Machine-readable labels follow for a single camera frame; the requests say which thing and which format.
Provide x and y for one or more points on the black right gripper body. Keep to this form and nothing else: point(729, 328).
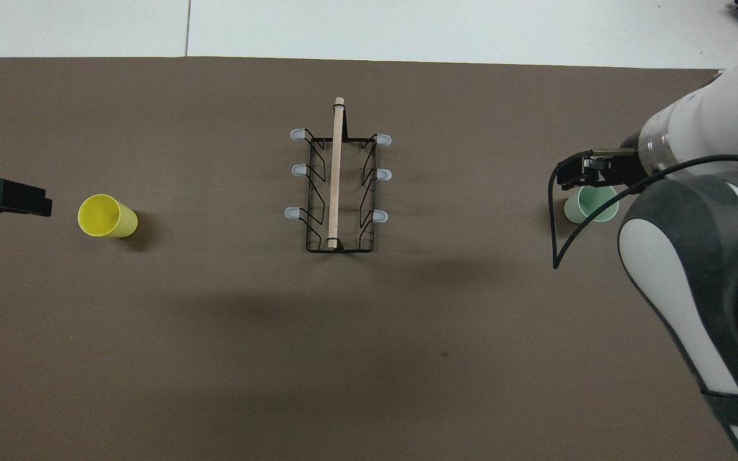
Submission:
point(628, 166)

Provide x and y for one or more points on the pale green plastic cup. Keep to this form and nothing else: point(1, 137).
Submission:
point(590, 206)

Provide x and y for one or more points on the yellow plastic cup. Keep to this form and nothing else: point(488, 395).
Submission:
point(103, 216)

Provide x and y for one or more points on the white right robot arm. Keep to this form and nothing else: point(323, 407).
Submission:
point(683, 269)

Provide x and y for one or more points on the brown table mat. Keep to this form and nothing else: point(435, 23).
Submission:
point(215, 352)

